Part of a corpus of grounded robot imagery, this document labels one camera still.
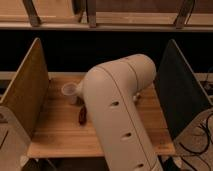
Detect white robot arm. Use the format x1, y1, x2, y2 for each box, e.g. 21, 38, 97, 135
77, 54, 163, 171

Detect right dark side panel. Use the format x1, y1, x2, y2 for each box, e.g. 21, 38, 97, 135
154, 39, 213, 140

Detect left wooden side panel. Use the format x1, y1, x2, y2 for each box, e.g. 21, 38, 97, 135
0, 38, 49, 141

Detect wooden back shelf frame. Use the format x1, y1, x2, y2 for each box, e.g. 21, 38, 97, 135
0, 0, 213, 33

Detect black cables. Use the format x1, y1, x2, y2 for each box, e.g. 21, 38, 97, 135
179, 66, 213, 171

